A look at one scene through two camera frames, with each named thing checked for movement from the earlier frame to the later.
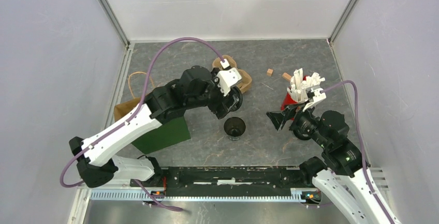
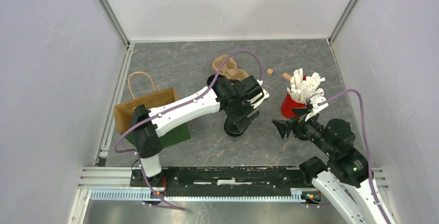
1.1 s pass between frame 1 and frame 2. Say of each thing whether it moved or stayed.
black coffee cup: stayed
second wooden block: stayed
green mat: stayed
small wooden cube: stayed
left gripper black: moved
